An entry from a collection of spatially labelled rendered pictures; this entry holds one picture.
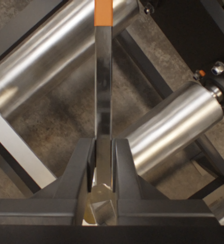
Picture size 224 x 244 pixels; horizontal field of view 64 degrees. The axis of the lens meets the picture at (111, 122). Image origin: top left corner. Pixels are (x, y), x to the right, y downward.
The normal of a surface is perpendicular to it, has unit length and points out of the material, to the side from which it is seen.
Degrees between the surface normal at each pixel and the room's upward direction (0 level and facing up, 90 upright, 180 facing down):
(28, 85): 36
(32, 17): 0
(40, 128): 0
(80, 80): 0
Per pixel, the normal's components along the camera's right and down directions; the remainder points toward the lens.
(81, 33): 0.23, 0.43
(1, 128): -0.04, 0.10
